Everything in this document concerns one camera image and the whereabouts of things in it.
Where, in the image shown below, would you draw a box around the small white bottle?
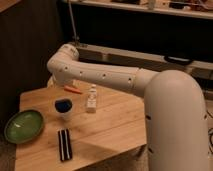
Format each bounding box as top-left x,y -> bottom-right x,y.
86,84 -> 97,113

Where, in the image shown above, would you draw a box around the blue cup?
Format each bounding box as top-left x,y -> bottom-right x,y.
54,99 -> 73,115

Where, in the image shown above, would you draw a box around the long metal case with handle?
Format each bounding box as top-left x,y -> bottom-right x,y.
76,44 -> 213,80

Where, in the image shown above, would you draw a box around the green ceramic bowl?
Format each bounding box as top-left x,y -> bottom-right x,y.
4,110 -> 44,144

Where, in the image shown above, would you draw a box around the wooden shelf with items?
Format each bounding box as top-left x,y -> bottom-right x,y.
62,0 -> 213,20

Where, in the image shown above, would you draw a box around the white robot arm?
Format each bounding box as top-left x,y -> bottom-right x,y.
47,44 -> 210,171

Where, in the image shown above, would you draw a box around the black cables on floor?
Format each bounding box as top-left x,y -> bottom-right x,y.
206,108 -> 213,156

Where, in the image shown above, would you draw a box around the orange carrot toy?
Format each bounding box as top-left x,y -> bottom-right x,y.
64,86 -> 82,94

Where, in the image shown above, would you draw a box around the metal pole stand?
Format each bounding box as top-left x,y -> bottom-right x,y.
68,0 -> 80,46

